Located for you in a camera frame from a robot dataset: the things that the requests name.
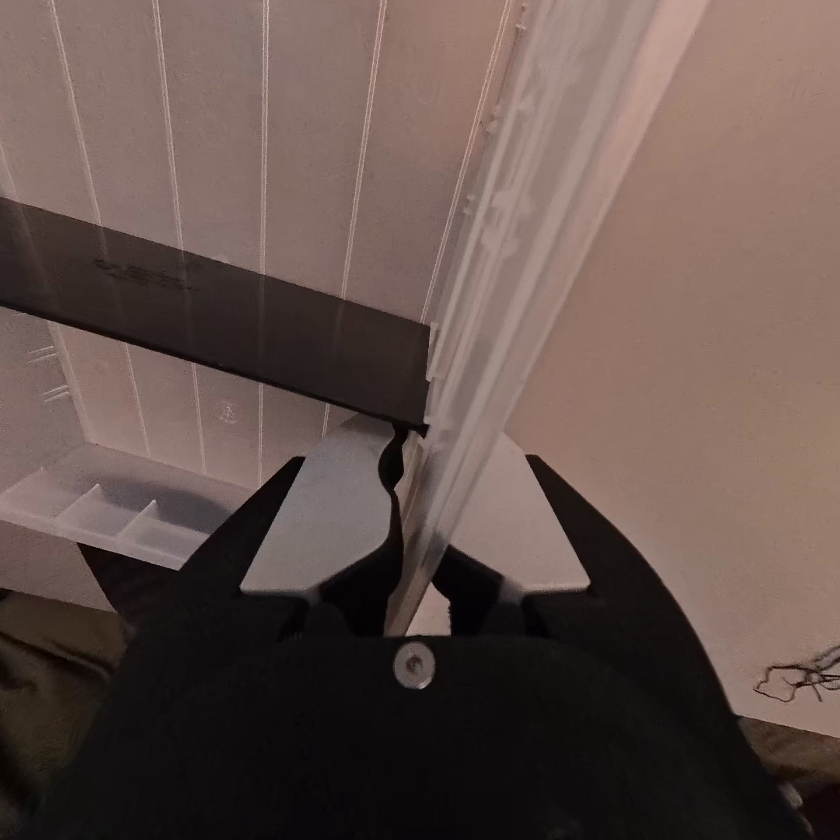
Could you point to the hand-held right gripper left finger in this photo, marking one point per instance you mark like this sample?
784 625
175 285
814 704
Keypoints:
315 525

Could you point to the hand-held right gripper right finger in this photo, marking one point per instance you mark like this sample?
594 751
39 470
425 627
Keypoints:
525 525

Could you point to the clear plastic bin with divider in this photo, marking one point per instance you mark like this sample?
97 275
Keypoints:
262 131

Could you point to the black bin divider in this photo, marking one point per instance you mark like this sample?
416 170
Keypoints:
197 308

